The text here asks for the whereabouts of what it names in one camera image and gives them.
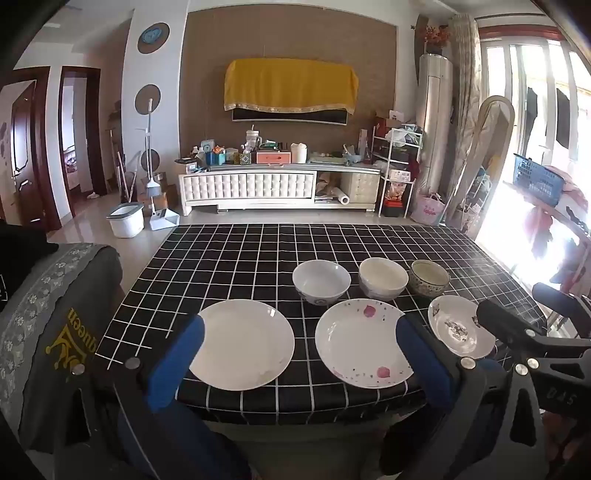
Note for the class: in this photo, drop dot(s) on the white bowl with grey pattern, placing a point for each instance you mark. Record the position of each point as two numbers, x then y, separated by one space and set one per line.
383 274

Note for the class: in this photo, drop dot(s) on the white bowl with blue print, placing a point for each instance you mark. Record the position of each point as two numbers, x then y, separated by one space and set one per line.
321 277

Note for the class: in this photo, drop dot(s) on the pink bag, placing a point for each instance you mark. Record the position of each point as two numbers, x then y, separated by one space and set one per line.
427 210

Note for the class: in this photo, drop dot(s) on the standing air conditioner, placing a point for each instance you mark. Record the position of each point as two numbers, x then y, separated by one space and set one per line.
434 129

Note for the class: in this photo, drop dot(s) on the white bucket with grey rim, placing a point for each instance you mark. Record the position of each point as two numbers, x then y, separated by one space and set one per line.
125 221

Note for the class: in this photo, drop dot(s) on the red garment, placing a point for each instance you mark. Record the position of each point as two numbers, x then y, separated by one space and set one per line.
541 226

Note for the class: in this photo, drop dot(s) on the white paper roll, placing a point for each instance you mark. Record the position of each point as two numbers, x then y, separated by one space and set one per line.
342 199

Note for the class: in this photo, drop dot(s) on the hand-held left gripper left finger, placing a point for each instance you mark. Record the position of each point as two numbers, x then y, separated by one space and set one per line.
178 364

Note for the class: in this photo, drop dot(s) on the vase with orange flowers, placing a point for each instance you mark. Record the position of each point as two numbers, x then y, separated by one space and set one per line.
436 37

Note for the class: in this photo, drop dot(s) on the white tufted storage box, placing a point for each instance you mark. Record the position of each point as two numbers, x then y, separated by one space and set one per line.
362 187

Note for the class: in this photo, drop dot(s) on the black garment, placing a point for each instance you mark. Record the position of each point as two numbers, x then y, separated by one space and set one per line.
21 258

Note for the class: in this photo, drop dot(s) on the dark wooden door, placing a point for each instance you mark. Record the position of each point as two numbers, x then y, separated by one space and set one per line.
23 138

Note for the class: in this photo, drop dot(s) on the black checked tablecloth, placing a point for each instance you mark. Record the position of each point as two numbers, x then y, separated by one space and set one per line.
231 258

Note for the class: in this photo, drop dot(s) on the hanging dark garment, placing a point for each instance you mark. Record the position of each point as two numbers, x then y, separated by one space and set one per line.
532 110
563 120

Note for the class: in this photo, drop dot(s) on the white jar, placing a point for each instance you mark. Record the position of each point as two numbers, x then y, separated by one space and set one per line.
299 153

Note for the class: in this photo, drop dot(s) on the white dustpan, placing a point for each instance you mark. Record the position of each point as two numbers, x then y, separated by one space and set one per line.
161 220

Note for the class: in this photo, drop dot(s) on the pink speckled white plate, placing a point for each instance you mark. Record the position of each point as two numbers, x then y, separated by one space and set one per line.
355 341

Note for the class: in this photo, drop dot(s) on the patterned beige curtain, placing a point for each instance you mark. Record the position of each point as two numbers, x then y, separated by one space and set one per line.
466 83

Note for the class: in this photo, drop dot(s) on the pink and white bedding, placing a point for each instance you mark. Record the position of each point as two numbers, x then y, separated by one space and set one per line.
572 189

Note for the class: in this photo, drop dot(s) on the arched wooden frame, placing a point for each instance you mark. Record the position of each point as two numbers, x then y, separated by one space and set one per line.
480 121

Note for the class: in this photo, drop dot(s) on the bowl with dark patterned band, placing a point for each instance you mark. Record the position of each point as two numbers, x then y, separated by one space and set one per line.
429 284

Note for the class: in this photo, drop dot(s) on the wall television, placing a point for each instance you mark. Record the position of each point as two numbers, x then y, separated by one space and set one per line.
286 116

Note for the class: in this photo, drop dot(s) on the white tufted television cabinet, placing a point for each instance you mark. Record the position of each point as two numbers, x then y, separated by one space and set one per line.
249 184

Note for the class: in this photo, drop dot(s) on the blue round wall clock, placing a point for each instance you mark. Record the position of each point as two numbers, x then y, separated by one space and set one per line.
152 36

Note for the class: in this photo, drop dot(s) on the dark wooden door frame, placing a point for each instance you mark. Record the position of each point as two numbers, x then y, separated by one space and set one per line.
94 138

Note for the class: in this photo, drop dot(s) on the yellow cloth cover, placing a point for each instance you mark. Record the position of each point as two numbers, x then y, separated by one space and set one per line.
291 83

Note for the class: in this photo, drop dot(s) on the plain white plate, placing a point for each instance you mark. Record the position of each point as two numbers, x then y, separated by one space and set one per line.
244 341

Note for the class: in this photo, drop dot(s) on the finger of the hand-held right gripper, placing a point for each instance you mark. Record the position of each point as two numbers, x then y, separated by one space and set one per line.
556 297
503 323

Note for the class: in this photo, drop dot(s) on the grey embroidered chair cover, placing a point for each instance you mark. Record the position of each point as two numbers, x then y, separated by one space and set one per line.
46 323

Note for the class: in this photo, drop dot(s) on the orange box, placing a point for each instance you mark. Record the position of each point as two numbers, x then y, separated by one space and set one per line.
272 157

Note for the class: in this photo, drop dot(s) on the blue plastic basket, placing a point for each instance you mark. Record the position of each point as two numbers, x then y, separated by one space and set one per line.
538 180

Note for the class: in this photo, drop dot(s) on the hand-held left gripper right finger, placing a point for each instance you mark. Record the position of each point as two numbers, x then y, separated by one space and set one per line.
422 360

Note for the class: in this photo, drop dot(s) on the person's left leg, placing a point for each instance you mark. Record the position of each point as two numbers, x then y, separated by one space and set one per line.
198 447

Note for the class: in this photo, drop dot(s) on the round brown wall decoration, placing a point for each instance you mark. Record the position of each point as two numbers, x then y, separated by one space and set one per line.
147 98

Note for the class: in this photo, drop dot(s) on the cartoon print white plate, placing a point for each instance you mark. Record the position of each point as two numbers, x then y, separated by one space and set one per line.
455 323

